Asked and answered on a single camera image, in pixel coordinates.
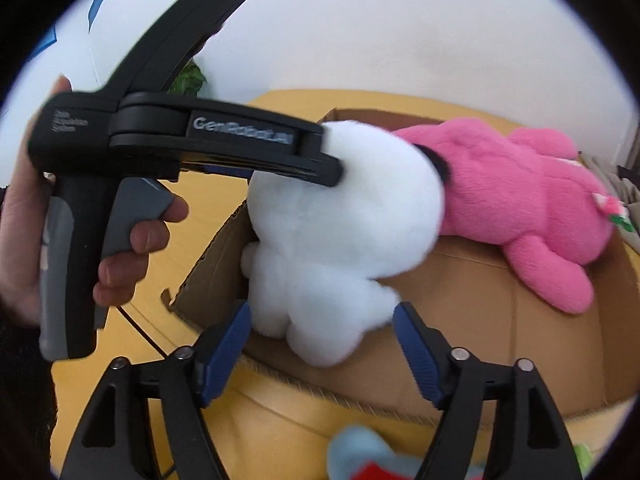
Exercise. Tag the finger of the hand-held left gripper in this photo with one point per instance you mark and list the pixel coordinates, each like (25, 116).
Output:
(300, 167)
(440, 165)

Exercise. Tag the green potted plant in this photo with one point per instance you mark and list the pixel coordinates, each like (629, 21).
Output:
(190, 80)

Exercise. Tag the person's left hand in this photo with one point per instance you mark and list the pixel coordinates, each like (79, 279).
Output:
(20, 240)

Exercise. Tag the blue plush toy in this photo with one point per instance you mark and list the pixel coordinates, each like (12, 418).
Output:
(350, 450)

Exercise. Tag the brown cardboard box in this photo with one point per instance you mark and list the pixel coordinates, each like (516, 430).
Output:
(475, 340)

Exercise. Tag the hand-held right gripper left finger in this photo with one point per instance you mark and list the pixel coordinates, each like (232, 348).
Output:
(225, 355)

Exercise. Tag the white plush toy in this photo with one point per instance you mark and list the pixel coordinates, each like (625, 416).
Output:
(340, 240)

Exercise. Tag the pink plush toy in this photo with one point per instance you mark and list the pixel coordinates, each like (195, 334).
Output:
(500, 185)

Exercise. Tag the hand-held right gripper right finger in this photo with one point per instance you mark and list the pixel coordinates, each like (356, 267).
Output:
(417, 355)

